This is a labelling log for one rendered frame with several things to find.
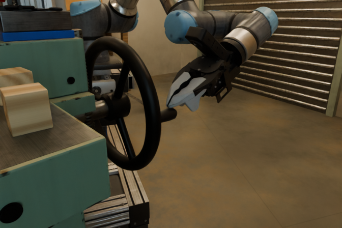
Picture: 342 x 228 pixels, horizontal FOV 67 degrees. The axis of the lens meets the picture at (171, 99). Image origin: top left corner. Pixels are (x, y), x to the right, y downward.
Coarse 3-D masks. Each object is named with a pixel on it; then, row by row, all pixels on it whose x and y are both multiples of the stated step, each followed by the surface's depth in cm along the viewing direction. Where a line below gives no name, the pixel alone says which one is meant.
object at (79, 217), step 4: (80, 212) 29; (72, 216) 29; (76, 216) 29; (80, 216) 29; (68, 220) 28; (72, 220) 29; (76, 220) 29; (80, 220) 29; (84, 220) 30; (56, 224) 27; (60, 224) 28; (64, 224) 28; (68, 224) 28; (72, 224) 29; (76, 224) 29; (80, 224) 30; (84, 224) 30
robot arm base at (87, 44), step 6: (96, 36) 98; (102, 36) 101; (84, 42) 97; (90, 42) 97; (84, 48) 97; (102, 54) 102; (108, 54) 104; (96, 60) 98; (102, 60) 100; (108, 60) 103
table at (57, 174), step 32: (64, 96) 42; (0, 128) 23; (64, 128) 23; (0, 160) 18; (32, 160) 18; (64, 160) 19; (96, 160) 21; (0, 192) 16; (32, 192) 18; (64, 192) 20; (96, 192) 22; (0, 224) 17; (32, 224) 18
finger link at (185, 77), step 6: (186, 72) 55; (180, 78) 54; (186, 78) 53; (174, 84) 53; (180, 84) 52; (186, 84) 53; (174, 90) 52; (180, 90) 52; (168, 96) 51; (168, 102) 50
